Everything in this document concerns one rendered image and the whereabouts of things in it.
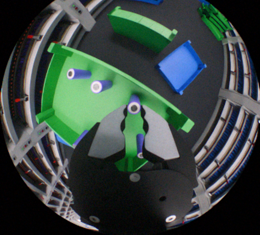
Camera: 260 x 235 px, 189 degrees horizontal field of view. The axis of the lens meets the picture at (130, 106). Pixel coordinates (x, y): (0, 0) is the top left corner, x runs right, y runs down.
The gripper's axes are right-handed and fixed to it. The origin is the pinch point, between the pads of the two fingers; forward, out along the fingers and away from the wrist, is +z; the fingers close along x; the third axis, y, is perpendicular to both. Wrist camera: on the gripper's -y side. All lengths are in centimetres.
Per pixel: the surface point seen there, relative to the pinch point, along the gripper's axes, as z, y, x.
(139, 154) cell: -2.3, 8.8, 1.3
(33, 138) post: -3, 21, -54
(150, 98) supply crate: 6.1, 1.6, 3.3
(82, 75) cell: 3.9, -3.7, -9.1
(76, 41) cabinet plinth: 42, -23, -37
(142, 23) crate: 25.3, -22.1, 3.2
